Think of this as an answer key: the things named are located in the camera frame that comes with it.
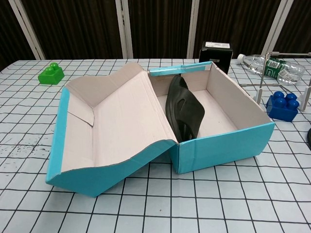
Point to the black rubber slipper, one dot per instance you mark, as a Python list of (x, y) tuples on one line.
[(309, 138), (187, 106)]

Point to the light blue shoebox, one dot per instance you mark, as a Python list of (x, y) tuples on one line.
[(116, 116)]

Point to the black cardboard box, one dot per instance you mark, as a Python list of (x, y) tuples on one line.
[(216, 58)]

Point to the checkered tablecloth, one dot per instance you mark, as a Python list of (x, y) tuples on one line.
[(218, 206)]

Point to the green toy brick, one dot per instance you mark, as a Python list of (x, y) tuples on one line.
[(51, 76)]

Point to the blue toy brick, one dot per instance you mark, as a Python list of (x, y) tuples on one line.
[(281, 109)]

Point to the clear plastic water bottle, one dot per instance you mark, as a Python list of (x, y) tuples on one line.
[(273, 66)]

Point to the white screen frame post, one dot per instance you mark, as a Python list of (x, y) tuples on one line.
[(193, 29), (124, 29), (27, 29), (277, 29)]

